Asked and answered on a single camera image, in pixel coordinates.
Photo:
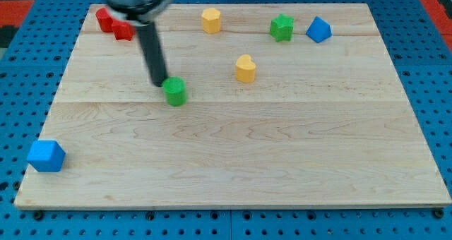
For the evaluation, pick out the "wooden board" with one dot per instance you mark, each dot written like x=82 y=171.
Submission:
x=323 y=126

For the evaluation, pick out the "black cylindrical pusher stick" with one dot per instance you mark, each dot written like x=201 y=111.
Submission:
x=153 y=54

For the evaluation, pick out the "yellow heart block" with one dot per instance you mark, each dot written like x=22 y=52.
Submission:
x=245 y=69

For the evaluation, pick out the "green star block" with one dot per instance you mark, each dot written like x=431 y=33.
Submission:
x=281 y=28

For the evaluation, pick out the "blue cube block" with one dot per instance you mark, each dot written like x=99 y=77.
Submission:
x=46 y=156

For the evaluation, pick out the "yellow hexagon block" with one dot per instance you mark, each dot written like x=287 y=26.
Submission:
x=211 y=20

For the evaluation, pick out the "red cylinder block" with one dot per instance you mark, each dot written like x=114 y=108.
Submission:
x=104 y=19

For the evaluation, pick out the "green cylinder block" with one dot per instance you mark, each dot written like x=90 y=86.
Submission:
x=175 y=91

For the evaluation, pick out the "blue triangle block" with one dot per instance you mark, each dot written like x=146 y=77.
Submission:
x=319 y=30

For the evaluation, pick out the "red star block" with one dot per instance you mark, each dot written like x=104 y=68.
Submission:
x=122 y=30

